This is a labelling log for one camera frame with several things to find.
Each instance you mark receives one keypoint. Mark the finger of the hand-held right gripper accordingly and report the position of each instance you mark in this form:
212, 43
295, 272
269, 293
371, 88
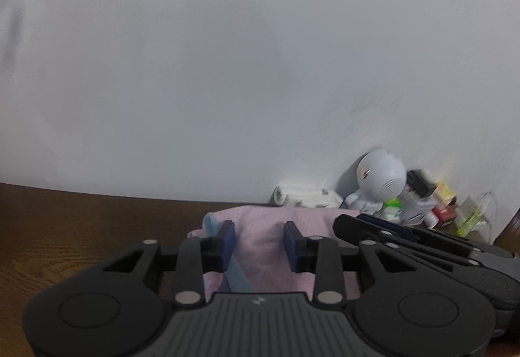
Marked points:
353, 227
386, 225

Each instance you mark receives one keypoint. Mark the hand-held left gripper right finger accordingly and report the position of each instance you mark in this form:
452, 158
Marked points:
290, 247

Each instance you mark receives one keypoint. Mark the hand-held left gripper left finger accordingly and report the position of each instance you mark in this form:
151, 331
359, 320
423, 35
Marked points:
228, 247

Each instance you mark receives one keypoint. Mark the pink blue purple-trimmed vest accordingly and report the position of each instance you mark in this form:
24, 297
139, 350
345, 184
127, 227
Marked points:
264, 231

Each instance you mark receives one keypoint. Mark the white tube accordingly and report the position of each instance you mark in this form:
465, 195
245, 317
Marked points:
432, 221

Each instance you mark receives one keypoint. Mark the white astronaut speaker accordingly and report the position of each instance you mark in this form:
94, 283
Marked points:
382, 174

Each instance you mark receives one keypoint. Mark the black power adapter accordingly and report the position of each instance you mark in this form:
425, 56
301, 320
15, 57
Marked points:
420, 182

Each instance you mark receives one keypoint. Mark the green spray bottle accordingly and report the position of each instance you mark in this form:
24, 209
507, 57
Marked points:
469, 219

